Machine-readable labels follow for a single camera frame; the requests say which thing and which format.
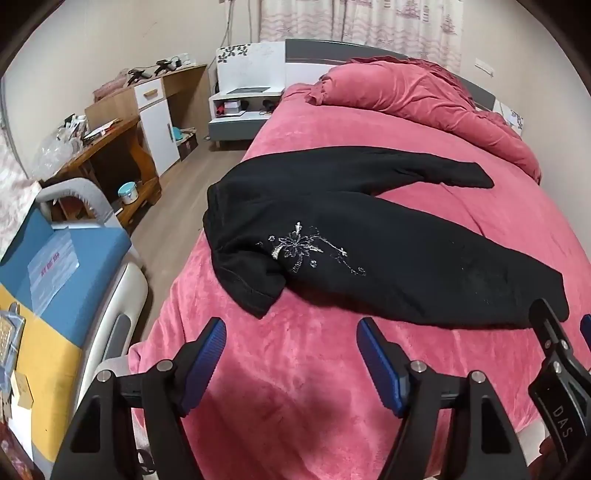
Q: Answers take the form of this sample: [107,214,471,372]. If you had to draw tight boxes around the pink folded cloth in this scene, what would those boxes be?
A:
[93,69,136,101]

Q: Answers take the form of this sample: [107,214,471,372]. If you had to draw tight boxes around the clear plastic sleeve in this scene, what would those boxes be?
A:
[28,228,82,315]

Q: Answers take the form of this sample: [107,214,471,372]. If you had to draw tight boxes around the yellow cloth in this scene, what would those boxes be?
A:
[0,281,84,457]

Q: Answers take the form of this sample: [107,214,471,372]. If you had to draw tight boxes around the white patterned curtain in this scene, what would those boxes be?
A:
[259,0,464,75]

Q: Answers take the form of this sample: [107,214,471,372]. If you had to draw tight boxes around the grey bed headboard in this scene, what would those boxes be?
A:
[285,39,497,112]

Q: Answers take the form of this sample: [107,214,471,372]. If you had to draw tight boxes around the pink patterned cloth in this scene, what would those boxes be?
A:
[0,129,43,259]

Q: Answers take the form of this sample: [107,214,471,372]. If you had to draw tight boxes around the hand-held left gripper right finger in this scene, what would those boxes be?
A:
[357,316,527,480]

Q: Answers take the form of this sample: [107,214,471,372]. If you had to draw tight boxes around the wooden desk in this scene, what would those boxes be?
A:
[44,115,162,227]

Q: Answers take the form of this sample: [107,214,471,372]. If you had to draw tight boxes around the white nightstand with leaf print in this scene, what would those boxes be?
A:
[493,99,525,138]
[207,41,286,151]

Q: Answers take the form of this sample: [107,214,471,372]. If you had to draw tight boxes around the bed with pink sheet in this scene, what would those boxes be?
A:
[127,85,591,480]

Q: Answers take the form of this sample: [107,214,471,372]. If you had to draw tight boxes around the clear plastic bags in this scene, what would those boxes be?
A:
[34,122,89,178]

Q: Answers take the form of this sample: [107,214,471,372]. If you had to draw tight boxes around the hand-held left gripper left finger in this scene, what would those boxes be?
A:
[50,316,227,480]

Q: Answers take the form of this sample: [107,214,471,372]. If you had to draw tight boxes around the dark storage box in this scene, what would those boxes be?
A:
[173,127,199,161]

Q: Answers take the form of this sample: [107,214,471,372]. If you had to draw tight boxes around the blue seat cushion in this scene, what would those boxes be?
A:
[0,210,133,342]

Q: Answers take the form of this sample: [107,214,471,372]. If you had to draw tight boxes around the black tools on cabinet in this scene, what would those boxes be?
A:
[127,58,184,85]

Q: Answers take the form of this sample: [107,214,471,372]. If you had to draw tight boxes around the pink duvet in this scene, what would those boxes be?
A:
[307,55,542,185]

